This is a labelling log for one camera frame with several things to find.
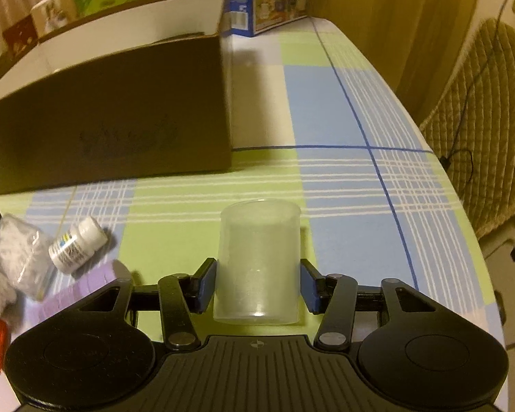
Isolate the red gift box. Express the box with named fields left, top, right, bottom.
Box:
left=2, top=16, right=39, bottom=63

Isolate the plaid tablecloth desktop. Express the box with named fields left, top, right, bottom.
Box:
left=0, top=16, right=505, bottom=412

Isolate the black cable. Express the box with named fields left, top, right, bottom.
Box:
left=440, top=0, right=515, bottom=181

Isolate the quilted chair cover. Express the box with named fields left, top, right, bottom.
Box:
left=418, top=19, right=515, bottom=239

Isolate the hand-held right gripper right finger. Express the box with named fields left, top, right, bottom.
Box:
left=299, top=258, right=445, bottom=350

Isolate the blue milk carton box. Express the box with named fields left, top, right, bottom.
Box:
left=212, top=0, right=313, bottom=38

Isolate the clear plastic cup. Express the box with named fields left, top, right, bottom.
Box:
left=213, top=199, right=302, bottom=326

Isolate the white photo print box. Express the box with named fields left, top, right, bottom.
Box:
left=30, top=0, right=78, bottom=35

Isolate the small purple packet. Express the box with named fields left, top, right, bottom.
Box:
left=34, top=262, right=131, bottom=322

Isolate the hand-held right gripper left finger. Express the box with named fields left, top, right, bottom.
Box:
left=71, top=257, right=219, bottom=350

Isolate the white pill bottle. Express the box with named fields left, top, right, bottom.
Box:
left=48, top=217, right=108, bottom=273

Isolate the brown cardboard box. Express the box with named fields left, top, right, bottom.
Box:
left=0, top=0, right=233, bottom=196

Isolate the clear floss pick box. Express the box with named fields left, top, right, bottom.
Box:
left=0, top=213, right=56, bottom=301

